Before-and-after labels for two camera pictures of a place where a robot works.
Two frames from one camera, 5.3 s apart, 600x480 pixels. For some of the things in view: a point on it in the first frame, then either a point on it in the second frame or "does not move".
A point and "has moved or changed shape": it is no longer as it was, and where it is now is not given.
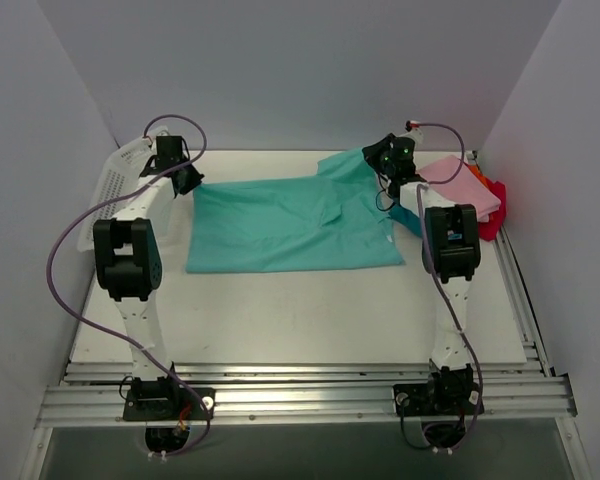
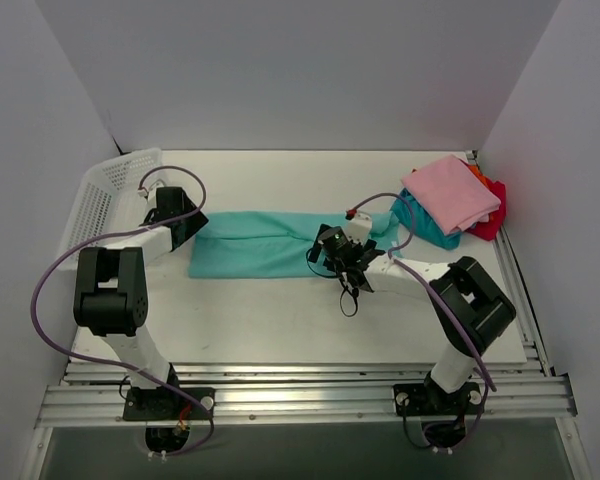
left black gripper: [188, 178] to [191, 228]
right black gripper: [376, 151] to [318, 245]
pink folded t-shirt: [461, 185] does not move
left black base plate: [168, 404] does not move
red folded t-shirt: [496, 223] does not move
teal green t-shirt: [334, 217] has moved or changed shape
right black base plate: [436, 399] does not move
